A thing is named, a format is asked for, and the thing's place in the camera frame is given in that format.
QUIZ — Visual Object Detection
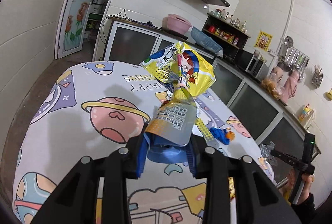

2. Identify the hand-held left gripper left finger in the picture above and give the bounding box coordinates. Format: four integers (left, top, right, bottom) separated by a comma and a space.
31, 133, 148, 224

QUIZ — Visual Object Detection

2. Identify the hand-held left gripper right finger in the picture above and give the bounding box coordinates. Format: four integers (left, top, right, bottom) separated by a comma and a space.
187, 136, 303, 224

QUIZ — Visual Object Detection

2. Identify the clear plastic wrapper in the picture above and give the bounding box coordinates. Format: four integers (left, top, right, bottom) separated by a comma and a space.
260, 141, 279, 166

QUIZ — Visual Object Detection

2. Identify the yellow snack bag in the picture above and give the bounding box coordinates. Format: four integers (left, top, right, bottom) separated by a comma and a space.
139, 42, 216, 148

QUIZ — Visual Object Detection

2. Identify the person's right forearm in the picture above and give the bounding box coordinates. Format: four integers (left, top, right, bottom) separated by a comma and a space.
290, 192, 318, 219

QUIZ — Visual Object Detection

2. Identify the person's right hand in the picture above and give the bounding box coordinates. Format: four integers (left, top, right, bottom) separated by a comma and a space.
286, 169, 315, 197

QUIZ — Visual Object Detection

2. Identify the blue plastic container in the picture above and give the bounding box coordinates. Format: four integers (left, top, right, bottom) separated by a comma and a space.
146, 147, 188, 163

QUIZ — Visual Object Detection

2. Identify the blue toy with orange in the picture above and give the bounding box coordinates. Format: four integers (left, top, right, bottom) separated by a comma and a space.
210, 127, 236, 146

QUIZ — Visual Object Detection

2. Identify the cartoon printed tablecloth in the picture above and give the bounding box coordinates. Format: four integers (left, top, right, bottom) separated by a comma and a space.
12, 60, 275, 224

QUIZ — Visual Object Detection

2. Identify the dish soap bottle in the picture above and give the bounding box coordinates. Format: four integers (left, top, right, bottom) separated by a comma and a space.
298, 104, 313, 122

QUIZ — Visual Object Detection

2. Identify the kitchen counter cabinet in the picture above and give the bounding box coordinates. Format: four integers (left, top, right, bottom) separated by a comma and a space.
93, 16, 321, 188

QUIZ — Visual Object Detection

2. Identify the tall pink thermos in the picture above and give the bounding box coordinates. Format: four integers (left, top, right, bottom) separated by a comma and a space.
283, 71, 300, 103

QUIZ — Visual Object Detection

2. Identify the bag of bread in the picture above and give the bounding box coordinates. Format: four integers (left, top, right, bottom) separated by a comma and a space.
261, 77, 284, 98

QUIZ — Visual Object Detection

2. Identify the metal chopstick holder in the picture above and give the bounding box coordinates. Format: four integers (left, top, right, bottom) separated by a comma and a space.
311, 64, 324, 87

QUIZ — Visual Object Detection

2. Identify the small pink thermos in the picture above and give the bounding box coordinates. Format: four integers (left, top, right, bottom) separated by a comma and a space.
270, 63, 284, 84

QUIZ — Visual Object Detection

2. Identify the silver microwave oven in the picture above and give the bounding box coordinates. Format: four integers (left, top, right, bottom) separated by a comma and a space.
233, 49, 266, 76

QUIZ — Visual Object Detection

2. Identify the blue plastic basket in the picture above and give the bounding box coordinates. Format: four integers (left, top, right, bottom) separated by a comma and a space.
190, 27, 223, 54

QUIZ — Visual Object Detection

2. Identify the rack of hanging utensils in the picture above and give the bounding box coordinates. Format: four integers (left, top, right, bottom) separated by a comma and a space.
277, 36, 310, 74

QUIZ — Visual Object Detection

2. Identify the row of condiment jars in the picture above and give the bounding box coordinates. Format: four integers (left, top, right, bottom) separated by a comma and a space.
209, 25, 239, 45

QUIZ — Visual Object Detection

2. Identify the dark wooden shelf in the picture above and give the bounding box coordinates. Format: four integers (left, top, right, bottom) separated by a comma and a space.
201, 13, 251, 58

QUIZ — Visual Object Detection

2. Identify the pink cooking pot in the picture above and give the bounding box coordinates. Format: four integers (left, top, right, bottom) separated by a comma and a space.
162, 14, 192, 35

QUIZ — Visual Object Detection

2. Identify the row of glass bottles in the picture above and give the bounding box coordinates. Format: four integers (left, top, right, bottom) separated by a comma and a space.
214, 8, 248, 32

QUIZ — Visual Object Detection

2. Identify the flower printed glass door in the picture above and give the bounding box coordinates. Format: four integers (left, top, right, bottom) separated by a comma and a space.
57, 0, 109, 59

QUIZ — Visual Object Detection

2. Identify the yellow wall poster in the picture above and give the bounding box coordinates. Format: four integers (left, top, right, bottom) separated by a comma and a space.
255, 31, 273, 52

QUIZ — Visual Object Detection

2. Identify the white wall pipe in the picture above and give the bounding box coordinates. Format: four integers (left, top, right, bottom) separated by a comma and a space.
284, 0, 296, 40

